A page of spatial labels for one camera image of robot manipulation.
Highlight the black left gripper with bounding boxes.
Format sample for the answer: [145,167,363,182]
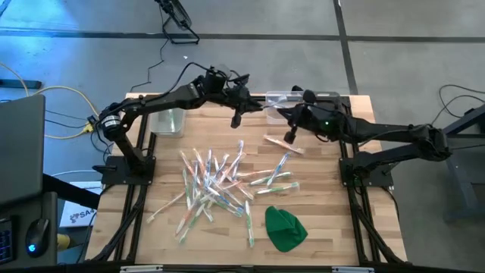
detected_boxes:
[224,75,265,129]

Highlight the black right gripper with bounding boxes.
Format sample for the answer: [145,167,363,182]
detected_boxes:
[275,89,323,145]

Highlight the orange toothbrush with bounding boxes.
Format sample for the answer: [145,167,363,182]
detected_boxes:
[178,150,202,186]
[192,146,210,179]
[263,134,305,155]
[145,191,186,224]
[227,180,255,201]
[217,151,247,187]
[234,168,274,179]
[174,207,194,236]

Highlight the clear plastic bin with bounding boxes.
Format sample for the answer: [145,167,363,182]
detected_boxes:
[264,90,312,125]

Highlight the smoky grey plastic bin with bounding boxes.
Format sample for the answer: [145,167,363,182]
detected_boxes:
[310,90,342,111]

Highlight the frosted white plastic bin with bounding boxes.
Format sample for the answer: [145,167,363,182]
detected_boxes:
[149,107,187,139]

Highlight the green cloth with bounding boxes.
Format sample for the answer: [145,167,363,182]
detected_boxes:
[264,206,308,253]

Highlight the grey metal table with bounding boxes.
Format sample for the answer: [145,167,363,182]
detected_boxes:
[418,104,485,223]

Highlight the black diagonal stand bar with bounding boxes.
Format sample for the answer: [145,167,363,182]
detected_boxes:
[41,173,102,210]

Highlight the white printed cardboard box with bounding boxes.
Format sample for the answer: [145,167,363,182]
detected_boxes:
[58,180,102,228]

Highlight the yellow plug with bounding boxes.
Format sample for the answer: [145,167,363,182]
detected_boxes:
[56,233,77,252]

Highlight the black floor bar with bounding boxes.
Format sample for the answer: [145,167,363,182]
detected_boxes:
[0,78,42,90]

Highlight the dark grey monitor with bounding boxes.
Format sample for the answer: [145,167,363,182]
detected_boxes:
[0,94,46,208]

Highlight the black computer mouse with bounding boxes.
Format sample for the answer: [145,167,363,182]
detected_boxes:
[24,218,51,259]

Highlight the dark operator desk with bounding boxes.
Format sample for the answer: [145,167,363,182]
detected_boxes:
[0,191,58,268]

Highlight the backlit keyboard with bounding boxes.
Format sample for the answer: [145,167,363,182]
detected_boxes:
[0,215,17,265]

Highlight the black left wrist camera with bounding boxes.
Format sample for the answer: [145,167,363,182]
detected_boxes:
[204,71,229,93]

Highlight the black floor cable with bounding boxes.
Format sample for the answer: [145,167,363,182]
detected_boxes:
[424,83,485,142]
[130,37,171,94]

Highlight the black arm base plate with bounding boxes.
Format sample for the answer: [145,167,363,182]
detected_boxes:
[339,157,402,187]
[92,155,157,187]

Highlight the silver bracket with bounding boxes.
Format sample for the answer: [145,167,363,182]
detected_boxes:
[331,266,375,273]
[119,265,164,273]

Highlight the black table frame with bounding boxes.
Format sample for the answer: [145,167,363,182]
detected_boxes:
[85,93,408,266]

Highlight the yellow cable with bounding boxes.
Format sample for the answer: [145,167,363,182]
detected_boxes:
[0,61,100,140]

